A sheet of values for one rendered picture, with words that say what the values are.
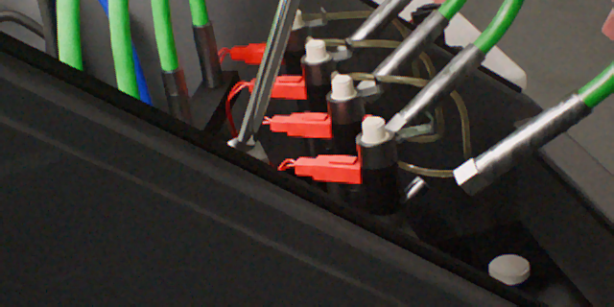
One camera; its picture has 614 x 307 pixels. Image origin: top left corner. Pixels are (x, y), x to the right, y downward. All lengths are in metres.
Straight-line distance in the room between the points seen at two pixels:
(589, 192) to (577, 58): 2.51
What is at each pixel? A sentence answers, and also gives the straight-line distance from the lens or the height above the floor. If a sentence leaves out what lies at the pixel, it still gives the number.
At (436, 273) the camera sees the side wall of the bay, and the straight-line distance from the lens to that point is 0.54.
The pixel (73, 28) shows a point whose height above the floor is 1.27.
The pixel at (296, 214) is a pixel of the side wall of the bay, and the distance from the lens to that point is 0.50.
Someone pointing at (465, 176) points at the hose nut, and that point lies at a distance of 0.81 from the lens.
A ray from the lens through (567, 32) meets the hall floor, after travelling 3.85.
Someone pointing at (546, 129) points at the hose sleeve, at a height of 1.18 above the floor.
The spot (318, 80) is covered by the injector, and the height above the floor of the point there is 1.12.
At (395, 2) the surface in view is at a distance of 1.12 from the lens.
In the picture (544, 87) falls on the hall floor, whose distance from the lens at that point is 3.52.
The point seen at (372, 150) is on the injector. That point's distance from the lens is 0.89.
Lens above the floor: 1.55
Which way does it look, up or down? 27 degrees down
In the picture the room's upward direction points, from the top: 10 degrees counter-clockwise
